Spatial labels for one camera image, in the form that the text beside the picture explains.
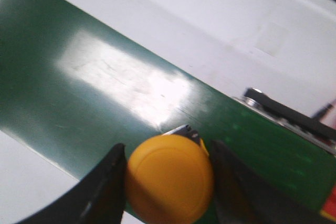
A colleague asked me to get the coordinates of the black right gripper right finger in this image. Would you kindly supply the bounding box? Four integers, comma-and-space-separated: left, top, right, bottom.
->
209, 140, 331, 223

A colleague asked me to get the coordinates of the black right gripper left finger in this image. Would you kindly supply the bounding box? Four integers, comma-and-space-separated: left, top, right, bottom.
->
19, 143, 127, 223

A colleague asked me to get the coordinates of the yellow mushroom push button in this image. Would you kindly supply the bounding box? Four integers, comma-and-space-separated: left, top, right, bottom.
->
125, 124, 214, 223

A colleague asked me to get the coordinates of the red plastic bin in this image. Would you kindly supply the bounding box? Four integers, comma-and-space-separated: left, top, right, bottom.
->
320, 186, 336, 222

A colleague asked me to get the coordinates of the green conveyor belt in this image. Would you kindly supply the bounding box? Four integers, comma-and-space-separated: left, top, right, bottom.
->
1, 0, 335, 212

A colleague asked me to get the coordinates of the black belt drive bracket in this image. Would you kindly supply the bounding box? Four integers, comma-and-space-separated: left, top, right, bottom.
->
244, 88, 335, 140

